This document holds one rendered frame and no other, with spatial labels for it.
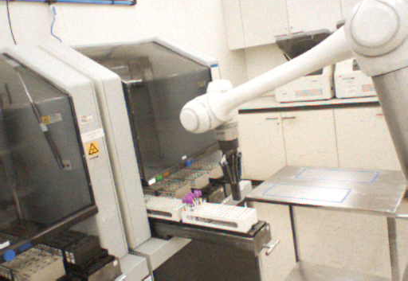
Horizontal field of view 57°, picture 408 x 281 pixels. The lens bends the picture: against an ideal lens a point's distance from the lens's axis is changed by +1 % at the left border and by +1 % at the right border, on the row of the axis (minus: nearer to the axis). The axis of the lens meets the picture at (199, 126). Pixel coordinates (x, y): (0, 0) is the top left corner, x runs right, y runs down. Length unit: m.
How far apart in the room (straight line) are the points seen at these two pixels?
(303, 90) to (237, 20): 1.13
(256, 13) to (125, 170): 2.92
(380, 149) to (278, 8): 1.67
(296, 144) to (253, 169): 0.59
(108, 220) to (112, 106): 0.44
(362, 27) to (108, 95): 0.94
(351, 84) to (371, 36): 2.65
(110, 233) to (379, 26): 1.14
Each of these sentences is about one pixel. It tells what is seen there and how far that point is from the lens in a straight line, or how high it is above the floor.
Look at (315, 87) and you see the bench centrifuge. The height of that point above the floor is 1.03.
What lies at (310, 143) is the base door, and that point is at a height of 0.49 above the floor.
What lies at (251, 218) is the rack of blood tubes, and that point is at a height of 0.85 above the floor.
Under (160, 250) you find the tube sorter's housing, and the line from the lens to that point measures 1.61.
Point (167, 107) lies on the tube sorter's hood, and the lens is 1.70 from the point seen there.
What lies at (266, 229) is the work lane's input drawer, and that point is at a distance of 1.47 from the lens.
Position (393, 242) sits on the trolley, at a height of 0.70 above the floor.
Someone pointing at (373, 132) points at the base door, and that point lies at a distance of 3.57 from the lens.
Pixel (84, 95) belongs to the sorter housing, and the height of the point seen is 1.39.
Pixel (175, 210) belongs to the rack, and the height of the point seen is 0.86.
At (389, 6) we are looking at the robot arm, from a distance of 0.92.
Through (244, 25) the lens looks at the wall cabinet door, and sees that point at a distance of 4.21.
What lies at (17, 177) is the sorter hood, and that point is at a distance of 1.28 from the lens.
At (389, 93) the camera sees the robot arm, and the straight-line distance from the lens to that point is 0.98.
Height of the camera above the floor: 1.44
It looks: 10 degrees down
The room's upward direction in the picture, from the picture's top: 9 degrees counter-clockwise
